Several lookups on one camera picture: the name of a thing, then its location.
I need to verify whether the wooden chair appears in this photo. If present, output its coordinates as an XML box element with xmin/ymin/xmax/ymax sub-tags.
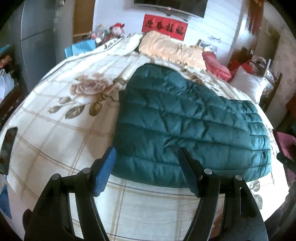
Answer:
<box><xmin>250</xmin><ymin>57</ymin><xmax>283</xmax><ymax>113</ymax></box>

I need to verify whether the wall-mounted television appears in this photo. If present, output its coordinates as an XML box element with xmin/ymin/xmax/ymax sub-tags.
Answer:
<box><xmin>133</xmin><ymin>0</ymin><xmax>208</xmax><ymax>18</ymax></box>

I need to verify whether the red ruffled cushion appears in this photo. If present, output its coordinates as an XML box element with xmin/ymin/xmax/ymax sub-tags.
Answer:
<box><xmin>202</xmin><ymin>51</ymin><xmax>232</xmax><ymax>82</ymax></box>

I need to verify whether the wooden door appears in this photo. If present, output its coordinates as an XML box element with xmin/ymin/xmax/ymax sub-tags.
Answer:
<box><xmin>73</xmin><ymin>0</ymin><xmax>95</xmax><ymax>43</ymax></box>

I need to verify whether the red Chinese banner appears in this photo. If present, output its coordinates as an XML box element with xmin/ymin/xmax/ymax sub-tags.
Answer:
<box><xmin>142</xmin><ymin>14</ymin><xmax>188</xmax><ymax>41</ymax></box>

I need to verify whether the orange fringed pillow cover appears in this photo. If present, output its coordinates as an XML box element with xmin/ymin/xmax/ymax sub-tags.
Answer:
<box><xmin>138</xmin><ymin>31</ymin><xmax>206</xmax><ymax>71</ymax></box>

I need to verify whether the red decoration hanging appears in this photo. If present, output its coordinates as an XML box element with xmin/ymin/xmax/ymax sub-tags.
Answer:
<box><xmin>245</xmin><ymin>0</ymin><xmax>264</xmax><ymax>35</ymax></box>

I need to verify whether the white pillow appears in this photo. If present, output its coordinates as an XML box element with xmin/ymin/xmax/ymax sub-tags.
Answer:
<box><xmin>230</xmin><ymin>66</ymin><xmax>267</xmax><ymax>104</ymax></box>

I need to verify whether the dark green quilted jacket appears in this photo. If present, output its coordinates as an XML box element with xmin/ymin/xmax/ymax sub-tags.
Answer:
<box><xmin>112</xmin><ymin>64</ymin><xmax>271</xmax><ymax>188</ymax></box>

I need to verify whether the grey wardrobe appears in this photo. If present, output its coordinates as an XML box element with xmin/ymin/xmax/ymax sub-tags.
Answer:
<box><xmin>1</xmin><ymin>1</ymin><xmax>75</xmax><ymax>95</ymax></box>

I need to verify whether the santa plush toy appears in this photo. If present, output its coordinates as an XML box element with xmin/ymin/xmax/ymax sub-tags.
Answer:
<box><xmin>110</xmin><ymin>23</ymin><xmax>125</xmax><ymax>38</ymax></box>

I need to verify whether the red bag on chair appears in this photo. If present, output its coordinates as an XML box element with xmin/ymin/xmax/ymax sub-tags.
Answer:
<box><xmin>227</xmin><ymin>59</ymin><xmax>253</xmax><ymax>76</ymax></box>

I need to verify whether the framed photo on wall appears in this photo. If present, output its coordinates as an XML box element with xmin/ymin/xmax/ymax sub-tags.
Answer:
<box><xmin>196</xmin><ymin>39</ymin><xmax>218</xmax><ymax>54</ymax></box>

